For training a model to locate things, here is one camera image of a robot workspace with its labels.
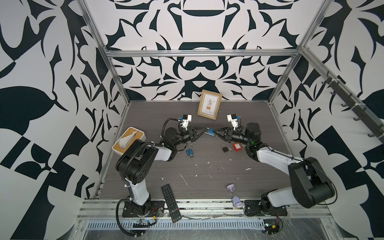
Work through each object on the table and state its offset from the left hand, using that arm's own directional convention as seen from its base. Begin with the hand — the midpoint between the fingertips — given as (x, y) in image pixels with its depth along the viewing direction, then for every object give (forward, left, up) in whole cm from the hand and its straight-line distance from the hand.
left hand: (208, 127), depth 76 cm
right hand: (-2, -3, -2) cm, 4 cm away
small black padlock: (0, -12, -24) cm, 27 cm away
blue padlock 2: (-2, +10, -23) cm, 25 cm away
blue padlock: (-1, -1, -3) cm, 3 cm away
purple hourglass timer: (-29, -13, -22) cm, 39 cm away
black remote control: (-30, +20, -22) cm, 42 cm away
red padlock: (0, -19, -22) cm, 29 cm away
